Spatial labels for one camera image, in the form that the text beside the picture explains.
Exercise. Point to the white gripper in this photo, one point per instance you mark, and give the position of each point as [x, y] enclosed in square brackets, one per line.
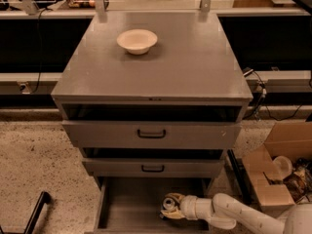
[187, 207]

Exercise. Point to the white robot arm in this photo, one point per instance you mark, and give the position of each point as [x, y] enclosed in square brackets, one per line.
[224, 212]

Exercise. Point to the grey bottom drawer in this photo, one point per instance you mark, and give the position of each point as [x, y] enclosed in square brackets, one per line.
[132, 205]

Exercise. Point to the grey drawer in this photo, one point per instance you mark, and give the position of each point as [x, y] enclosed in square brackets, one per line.
[152, 126]
[132, 205]
[142, 162]

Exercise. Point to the grey middle drawer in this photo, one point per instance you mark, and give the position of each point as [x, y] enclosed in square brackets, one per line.
[142, 162]

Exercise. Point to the grey drawer cabinet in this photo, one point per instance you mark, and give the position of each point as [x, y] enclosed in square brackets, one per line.
[191, 64]

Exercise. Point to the grey top drawer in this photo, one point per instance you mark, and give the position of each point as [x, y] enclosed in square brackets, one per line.
[152, 126]

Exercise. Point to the black metal bar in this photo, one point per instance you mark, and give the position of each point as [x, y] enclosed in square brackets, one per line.
[246, 197]

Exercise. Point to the clear plastic cup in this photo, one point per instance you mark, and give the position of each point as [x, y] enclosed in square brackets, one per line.
[284, 166]

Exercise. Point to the crumpled snack bags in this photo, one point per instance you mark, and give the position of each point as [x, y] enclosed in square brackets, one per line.
[299, 182]

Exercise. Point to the black chair leg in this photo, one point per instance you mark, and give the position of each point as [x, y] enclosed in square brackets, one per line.
[44, 199]

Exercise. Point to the brown cardboard box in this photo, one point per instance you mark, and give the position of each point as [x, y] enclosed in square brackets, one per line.
[292, 140]

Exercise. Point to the white paper bowl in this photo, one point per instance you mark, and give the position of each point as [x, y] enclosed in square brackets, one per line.
[137, 41]

